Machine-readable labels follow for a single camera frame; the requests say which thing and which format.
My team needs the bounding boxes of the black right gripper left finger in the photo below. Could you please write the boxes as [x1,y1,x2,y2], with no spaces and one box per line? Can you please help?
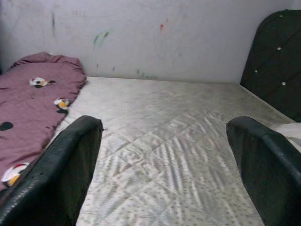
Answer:
[0,115,103,226]

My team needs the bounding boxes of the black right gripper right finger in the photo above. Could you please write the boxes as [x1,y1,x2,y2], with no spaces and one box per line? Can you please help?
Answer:
[226,116,301,226]

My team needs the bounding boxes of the white pillow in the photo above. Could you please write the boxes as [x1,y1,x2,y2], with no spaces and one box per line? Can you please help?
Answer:
[271,121,301,153]

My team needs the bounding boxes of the pink cartoon print blanket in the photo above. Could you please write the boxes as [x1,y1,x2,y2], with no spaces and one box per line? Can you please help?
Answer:
[0,52,88,192]

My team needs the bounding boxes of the white quilted mattress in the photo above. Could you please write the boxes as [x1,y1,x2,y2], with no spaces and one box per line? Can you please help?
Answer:
[46,76,301,226]

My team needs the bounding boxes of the dark tufted headboard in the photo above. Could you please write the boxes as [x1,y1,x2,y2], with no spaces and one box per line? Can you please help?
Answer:
[240,9,301,123]

